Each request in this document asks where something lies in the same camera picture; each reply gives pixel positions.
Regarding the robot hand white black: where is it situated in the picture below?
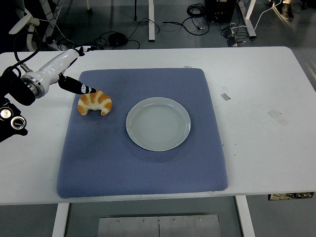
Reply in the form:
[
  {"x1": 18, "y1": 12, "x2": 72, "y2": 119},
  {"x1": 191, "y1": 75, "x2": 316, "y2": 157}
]
[{"x1": 29, "y1": 45, "x2": 97, "y2": 96}]

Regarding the large clear tape piece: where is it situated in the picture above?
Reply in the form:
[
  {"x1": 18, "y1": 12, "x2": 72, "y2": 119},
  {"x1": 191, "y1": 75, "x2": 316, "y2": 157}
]
[{"x1": 267, "y1": 109, "x2": 290, "y2": 126}]

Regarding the grey round plate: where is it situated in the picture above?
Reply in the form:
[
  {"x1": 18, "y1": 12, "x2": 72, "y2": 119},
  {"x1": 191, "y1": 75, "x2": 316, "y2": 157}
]
[{"x1": 125, "y1": 97, "x2": 192, "y2": 152}]

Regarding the croissant bread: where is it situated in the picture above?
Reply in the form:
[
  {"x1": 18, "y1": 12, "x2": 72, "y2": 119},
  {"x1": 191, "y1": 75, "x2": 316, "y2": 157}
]
[{"x1": 77, "y1": 89, "x2": 113, "y2": 117}]

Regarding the white desk leg straight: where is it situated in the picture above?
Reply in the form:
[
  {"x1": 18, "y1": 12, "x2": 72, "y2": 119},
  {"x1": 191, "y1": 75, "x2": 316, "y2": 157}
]
[{"x1": 147, "y1": 0, "x2": 156, "y2": 42}]

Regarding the coiled black cable with disc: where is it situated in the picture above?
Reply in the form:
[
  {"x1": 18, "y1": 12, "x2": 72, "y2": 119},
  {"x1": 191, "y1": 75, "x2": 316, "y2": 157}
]
[{"x1": 95, "y1": 31, "x2": 141, "y2": 50}]

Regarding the white cable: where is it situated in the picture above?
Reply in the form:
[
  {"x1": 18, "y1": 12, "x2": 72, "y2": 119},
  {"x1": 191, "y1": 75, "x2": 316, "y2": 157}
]
[{"x1": 253, "y1": 0, "x2": 282, "y2": 29}]

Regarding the white desk leg with foot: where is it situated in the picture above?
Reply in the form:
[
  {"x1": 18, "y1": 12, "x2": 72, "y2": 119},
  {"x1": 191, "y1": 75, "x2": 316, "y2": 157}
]
[{"x1": 238, "y1": 0, "x2": 257, "y2": 38}]

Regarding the black cable with plug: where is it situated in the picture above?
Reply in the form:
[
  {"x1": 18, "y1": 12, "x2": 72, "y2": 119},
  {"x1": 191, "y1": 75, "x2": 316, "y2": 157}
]
[{"x1": 162, "y1": 2, "x2": 210, "y2": 36}]

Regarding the grey metal plate with screws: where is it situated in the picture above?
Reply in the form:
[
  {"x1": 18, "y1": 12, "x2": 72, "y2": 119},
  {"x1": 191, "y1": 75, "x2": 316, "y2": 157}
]
[{"x1": 97, "y1": 214, "x2": 221, "y2": 237}]

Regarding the blue textured mat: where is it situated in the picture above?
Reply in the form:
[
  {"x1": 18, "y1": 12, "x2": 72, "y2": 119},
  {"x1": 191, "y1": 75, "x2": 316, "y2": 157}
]
[{"x1": 56, "y1": 68, "x2": 228, "y2": 199}]

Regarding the person's foot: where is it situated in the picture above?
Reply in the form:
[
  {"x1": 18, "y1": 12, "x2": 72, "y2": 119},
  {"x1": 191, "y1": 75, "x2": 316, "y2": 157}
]
[{"x1": 281, "y1": 1, "x2": 294, "y2": 20}]

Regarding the black equipment box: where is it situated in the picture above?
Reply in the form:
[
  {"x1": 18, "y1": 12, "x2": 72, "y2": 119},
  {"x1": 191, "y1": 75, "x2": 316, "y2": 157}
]
[{"x1": 205, "y1": 0, "x2": 238, "y2": 22}]

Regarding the white table leg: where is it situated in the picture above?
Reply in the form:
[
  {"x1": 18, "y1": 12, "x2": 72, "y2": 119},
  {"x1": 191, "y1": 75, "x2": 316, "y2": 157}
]
[
  {"x1": 234, "y1": 195, "x2": 256, "y2": 237},
  {"x1": 51, "y1": 202, "x2": 70, "y2": 237}
]

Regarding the white stand frame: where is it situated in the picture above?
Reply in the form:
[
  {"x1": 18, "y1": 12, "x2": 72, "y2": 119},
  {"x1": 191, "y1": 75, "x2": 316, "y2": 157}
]
[{"x1": 39, "y1": 0, "x2": 63, "y2": 51}]

